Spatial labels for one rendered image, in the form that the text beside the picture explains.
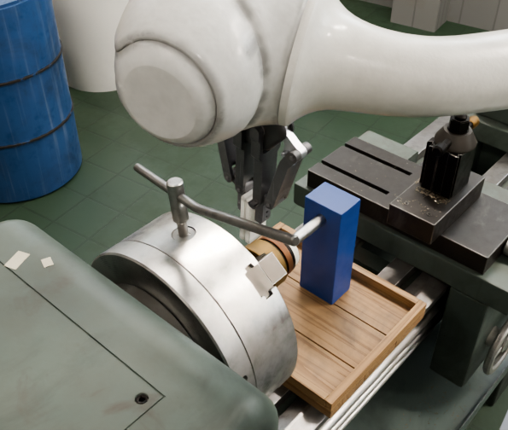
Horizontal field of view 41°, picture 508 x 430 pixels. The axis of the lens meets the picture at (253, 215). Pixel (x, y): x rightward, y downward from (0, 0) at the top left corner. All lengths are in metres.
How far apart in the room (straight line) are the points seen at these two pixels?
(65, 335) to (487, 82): 0.54
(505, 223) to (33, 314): 0.95
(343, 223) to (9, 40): 1.85
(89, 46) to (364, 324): 2.71
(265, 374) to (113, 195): 2.21
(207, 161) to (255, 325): 2.36
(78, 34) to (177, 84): 3.31
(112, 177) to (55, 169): 0.26
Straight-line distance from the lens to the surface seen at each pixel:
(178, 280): 0.88
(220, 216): 0.81
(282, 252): 1.09
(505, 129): 1.85
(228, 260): 0.91
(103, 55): 3.75
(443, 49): 0.47
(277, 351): 0.94
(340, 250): 1.23
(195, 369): 0.75
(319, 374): 1.22
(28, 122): 2.93
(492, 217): 1.46
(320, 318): 1.30
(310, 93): 0.45
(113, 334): 0.80
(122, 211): 2.98
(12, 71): 2.82
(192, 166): 3.20
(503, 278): 1.39
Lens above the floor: 1.85
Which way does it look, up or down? 40 degrees down
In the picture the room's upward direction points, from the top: straight up
